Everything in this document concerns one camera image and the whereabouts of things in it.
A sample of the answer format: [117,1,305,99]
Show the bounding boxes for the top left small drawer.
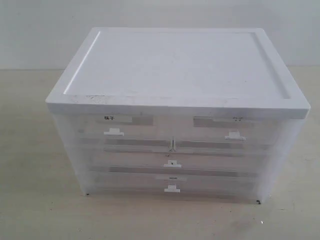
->
[75,114,174,152]

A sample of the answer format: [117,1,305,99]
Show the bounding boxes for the wide clear drawer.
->
[73,147,273,174]
[80,166,266,200]

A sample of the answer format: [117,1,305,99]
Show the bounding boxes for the top right small drawer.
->
[173,116,279,152]

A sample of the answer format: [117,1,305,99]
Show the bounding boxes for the small drawer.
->
[173,116,279,152]
[75,114,174,152]

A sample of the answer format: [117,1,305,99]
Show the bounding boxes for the white translucent drawer cabinet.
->
[45,27,311,204]

